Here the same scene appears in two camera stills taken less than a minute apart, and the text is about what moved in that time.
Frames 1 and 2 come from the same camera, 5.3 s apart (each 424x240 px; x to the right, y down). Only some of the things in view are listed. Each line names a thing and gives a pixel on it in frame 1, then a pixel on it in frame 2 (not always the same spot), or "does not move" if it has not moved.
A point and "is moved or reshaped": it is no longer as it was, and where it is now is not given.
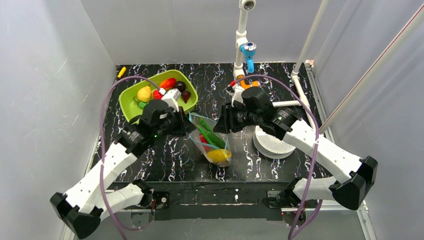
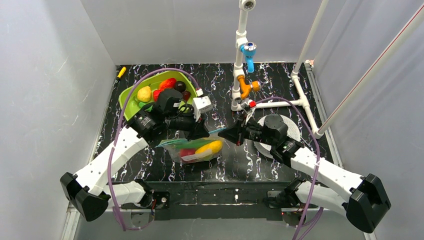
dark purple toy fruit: (181, 85) does not move
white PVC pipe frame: (242, 35) does not move
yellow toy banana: (218, 155) -> (214, 146)
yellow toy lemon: (144, 94) does not move
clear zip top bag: (215, 147) is moved or reshaped
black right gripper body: (226, 118) -> (240, 133)
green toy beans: (142, 104) does not move
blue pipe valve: (249, 50) does not move
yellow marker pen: (124, 68) does not move
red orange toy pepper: (168, 84) does not move
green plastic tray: (128, 100) does not move
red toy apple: (205, 143) -> (185, 152)
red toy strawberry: (157, 95) does not move
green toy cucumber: (216, 138) -> (193, 144)
